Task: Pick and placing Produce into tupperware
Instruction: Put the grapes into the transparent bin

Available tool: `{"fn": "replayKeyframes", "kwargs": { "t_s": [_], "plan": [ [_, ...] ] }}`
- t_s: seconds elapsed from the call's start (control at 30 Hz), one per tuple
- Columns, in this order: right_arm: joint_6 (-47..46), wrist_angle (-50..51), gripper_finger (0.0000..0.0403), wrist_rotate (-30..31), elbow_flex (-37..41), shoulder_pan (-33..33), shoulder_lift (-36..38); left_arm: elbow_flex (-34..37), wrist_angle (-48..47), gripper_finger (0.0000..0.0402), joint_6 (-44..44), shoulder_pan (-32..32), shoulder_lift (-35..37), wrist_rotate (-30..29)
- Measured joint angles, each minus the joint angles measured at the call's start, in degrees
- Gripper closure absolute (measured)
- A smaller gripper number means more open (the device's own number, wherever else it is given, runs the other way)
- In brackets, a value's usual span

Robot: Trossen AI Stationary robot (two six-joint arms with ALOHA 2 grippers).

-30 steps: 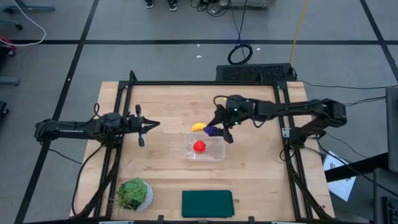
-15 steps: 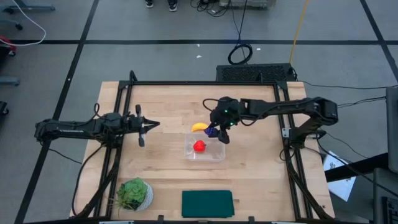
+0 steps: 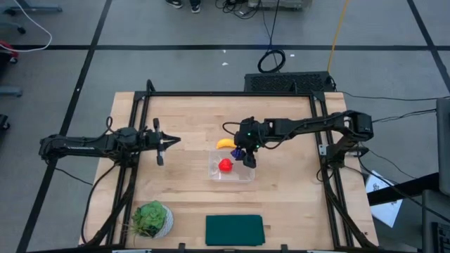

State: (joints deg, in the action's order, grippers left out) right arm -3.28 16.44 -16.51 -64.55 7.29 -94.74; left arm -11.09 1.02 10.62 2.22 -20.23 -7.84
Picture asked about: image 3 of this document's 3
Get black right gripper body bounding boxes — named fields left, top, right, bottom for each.
left=233, top=117, right=270, bottom=153

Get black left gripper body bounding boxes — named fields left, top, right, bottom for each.
left=149, top=118, right=166, bottom=167

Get purple toy grapes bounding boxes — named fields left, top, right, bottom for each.
left=230, top=146, right=247, bottom=161

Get yellow toy banana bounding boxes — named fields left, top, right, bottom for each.
left=216, top=138, right=238, bottom=150

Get red toy fruit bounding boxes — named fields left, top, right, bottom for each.
left=218, top=157, right=234, bottom=174

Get clear plastic tupperware container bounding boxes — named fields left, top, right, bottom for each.
left=207, top=148, right=257, bottom=184

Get black perforated computer case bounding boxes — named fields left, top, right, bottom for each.
left=243, top=71, right=334, bottom=94

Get green succulent in white pot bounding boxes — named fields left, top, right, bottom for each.
left=130, top=200, right=174, bottom=240

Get dark green folded cloth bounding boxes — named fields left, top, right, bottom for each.
left=205, top=214, right=266, bottom=247

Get grey equipment box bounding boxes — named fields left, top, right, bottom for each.
left=247, top=0, right=313, bottom=11

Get grey table foot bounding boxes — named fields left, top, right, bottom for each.
left=3, top=0, right=63, bottom=15
left=0, top=86, right=24, bottom=98

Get white paper sheet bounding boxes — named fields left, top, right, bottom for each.
left=364, top=169, right=404, bottom=228

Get black beam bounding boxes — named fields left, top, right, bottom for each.
left=367, top=171, right=440, bottom=207

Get grey chair caster leg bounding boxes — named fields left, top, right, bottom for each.
left=0, top=21, right=27, bottom=35

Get red floor item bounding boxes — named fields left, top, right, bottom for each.
left=0, top=39, right=19, bottom=60

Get grey cabinet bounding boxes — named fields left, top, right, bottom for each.
left=435, top=96, right=450, bottom=197

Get grey desk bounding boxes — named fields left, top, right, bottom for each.
left=420, top=189, right=450, bottom=253

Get black keyboard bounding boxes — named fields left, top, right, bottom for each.
left=431, top=221, right=450, bottom=253

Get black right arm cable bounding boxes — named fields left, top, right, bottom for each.
left=221, top=121, right=244, bottom=137

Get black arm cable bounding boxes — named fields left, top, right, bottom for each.
left=86, top=115, right=122, bottom=143
left=221, top=121, right=244, bottom=137

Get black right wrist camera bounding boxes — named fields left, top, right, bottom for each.
left=242, top=150, right=257, bottom=169

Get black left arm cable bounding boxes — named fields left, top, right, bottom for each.
left=86, top=115, right=122, bottom=143

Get black coiled hanging cable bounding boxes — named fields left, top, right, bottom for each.
left=257, top=0, right=287, bottom=74

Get black tangled floor cables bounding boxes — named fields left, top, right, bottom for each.
left=214, top=0, right=263, bottom=20

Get yellow hanging cable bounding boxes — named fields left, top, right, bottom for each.
left=326, top=0, right=350, bottom=73

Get white floor cable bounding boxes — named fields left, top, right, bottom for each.
left=0, top=0, right=53, bottom=53

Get black floor cable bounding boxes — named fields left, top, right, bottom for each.
left=371, top=108, right=437, bottom=124

